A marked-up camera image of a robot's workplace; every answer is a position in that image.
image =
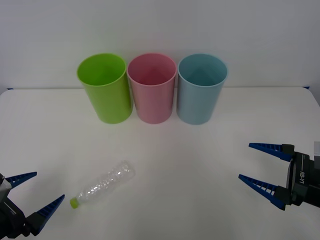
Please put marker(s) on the pink plastic bin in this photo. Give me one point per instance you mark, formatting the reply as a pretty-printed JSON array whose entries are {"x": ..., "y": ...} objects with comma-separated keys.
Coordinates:
[{"x": 152, "y": 102}]

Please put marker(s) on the clear bottle green cap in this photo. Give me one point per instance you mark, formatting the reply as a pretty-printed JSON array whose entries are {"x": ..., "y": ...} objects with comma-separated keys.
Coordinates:
[{"x": 105, "y": 181}]

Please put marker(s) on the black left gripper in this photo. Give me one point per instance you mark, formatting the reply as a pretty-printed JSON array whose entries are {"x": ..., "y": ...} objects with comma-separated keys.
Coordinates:
[{"x": 10, "y": 220}]

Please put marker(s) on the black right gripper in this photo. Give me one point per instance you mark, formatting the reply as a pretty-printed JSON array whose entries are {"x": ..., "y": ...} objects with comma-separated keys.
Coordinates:
[{"x": 302, "y": 177}]

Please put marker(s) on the green plastic bin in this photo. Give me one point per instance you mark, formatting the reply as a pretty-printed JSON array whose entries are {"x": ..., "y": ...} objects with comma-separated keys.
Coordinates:
[{"x": 107, "y": 100}]

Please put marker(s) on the pale blue plastic bin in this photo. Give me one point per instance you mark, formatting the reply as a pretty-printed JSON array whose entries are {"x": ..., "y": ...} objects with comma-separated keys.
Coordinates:
[{"x": 197, "y": 105}]

